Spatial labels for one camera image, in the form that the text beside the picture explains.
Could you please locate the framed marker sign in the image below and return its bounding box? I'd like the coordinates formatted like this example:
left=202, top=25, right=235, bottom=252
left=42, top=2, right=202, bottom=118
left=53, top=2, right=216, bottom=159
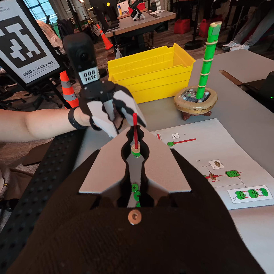
left=0, top=0, right=67, bottom=87

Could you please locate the person's left hand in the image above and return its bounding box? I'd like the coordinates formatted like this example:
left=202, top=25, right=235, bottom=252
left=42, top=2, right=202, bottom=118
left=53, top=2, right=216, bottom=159
left=79, top=107, right=125, bottom=131

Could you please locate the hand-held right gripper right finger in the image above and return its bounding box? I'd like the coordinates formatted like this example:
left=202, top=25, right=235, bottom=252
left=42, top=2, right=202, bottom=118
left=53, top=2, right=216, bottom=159
left=139, top=126, right=192, bottom=206

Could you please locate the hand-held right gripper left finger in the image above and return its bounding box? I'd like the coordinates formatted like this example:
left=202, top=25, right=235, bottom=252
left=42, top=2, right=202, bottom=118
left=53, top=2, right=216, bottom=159
left=78, top=127, right=131, bottom=207

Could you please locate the grey background table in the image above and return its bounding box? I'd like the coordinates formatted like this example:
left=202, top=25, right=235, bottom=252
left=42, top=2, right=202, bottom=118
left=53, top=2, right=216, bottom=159
left=104, top=10, right=176, bottom=57

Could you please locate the black studded mat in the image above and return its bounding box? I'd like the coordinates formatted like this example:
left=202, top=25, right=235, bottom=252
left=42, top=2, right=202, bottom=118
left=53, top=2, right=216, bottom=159
left=0, top=128, right=87, bottom=243

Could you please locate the person's left forearm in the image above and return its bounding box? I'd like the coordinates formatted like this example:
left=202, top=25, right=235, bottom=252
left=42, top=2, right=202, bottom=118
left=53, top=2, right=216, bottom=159
left=0, top=108, right=72, bottom=143

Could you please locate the green bamboo brick model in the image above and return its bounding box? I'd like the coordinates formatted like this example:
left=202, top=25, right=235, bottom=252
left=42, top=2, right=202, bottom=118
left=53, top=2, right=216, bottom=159
left=173, top=21, right=218, bottom=121

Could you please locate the black office chair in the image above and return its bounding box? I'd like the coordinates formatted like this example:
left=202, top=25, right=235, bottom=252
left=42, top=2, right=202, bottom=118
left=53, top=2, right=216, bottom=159
left=0, top=75, right=63, bottom=112

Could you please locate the small orange traffic cone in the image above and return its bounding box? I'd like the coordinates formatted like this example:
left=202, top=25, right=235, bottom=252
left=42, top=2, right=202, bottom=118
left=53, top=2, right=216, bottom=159
left=96, top=24, right=113, bottom=50

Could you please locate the black monitor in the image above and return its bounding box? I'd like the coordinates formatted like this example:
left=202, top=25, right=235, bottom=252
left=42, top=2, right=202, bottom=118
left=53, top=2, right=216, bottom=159
left=89, top=0, right=118, bottom=24

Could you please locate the large orange traffic cone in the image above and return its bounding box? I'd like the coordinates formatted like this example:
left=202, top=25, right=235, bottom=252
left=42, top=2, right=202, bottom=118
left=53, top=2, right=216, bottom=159
left=59, top=71, right=80, bottom=109

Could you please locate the blue white box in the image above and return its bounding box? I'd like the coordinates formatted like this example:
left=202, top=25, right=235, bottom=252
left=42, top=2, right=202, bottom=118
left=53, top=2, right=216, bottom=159
left=117, top=2, right=129, bottom=17

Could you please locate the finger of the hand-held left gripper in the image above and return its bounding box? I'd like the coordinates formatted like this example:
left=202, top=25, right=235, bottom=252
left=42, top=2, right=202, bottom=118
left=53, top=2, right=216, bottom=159
left=113, top=89, right=147, bottom=128
left=86, top=100, right=118, bottom=138

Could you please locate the red bag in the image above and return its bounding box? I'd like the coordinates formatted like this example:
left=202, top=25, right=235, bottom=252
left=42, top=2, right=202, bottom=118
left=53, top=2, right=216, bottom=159
left=174, top=19, right=191, bottom=35
left=198, top=19, right=211, bottom=38

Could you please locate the black white handheld tool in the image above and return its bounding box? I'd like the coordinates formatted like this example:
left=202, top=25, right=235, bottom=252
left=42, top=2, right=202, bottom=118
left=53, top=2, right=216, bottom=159
left=130, top=0, right=146, bottom=21

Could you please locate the black box device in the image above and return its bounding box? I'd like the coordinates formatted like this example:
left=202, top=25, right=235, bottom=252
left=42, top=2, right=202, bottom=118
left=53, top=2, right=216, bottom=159
left=258, top=71, right=274, bottom=107

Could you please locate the yellow plastic bin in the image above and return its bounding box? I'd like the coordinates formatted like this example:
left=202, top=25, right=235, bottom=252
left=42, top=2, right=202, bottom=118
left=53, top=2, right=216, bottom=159
left=107, top=43, right=196, bottom=104

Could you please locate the black wristband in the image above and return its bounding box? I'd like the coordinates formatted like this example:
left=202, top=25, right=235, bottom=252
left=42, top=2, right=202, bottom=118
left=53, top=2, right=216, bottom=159
left=68, top=107, right=87, bottom=130

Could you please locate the white instruction sheet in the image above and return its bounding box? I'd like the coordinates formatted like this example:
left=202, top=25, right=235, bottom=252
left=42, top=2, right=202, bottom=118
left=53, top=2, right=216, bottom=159
left=151, top=118, right=274, bottom=211

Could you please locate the red toy axle rod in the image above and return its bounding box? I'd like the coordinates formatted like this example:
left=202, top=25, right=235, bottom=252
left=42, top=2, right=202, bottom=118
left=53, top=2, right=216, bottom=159
left=132, top=113, right=139, bottom=148

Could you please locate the white document stand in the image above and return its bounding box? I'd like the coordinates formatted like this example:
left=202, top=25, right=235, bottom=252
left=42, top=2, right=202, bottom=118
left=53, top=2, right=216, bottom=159
left=150, top=0, right=165, bottom=15

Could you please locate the grey desk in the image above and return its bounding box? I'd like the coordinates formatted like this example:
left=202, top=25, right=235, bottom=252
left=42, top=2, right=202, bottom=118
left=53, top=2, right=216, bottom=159
left=73, top=49, right=274, bottom=274

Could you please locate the black pole stand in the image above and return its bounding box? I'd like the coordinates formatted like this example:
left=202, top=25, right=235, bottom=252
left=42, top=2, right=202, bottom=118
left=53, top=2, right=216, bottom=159
left=184, top=0, right=204, bottom=50

